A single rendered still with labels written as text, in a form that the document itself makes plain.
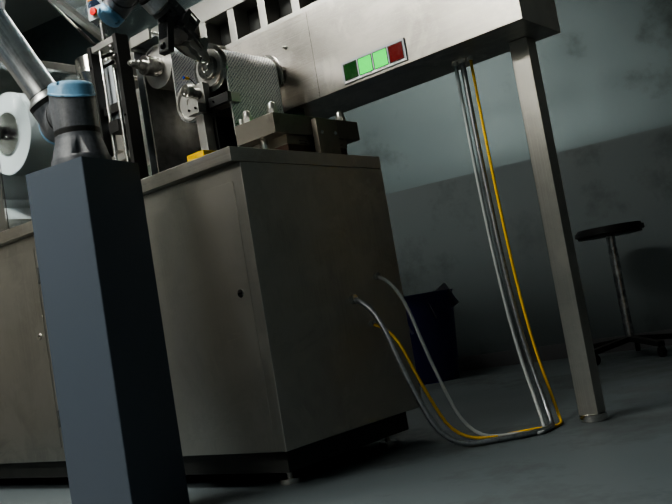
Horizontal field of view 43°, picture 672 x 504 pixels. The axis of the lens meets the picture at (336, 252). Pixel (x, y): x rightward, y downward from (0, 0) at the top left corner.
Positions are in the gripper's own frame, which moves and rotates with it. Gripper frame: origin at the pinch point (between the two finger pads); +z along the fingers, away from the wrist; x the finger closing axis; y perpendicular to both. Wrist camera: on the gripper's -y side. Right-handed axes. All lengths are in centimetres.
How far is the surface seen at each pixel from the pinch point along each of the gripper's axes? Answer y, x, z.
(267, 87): 8.4, -4.5, 21.7
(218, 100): -9.0, -2.0, 9.7
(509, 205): 130, 34, 215
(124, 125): -14.0, 33.0, 1.7
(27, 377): -81, 86, 39
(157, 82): 4.9, 28.2, 2.0
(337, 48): 24.4, -24.1, 27.5
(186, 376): -86, 4, 43
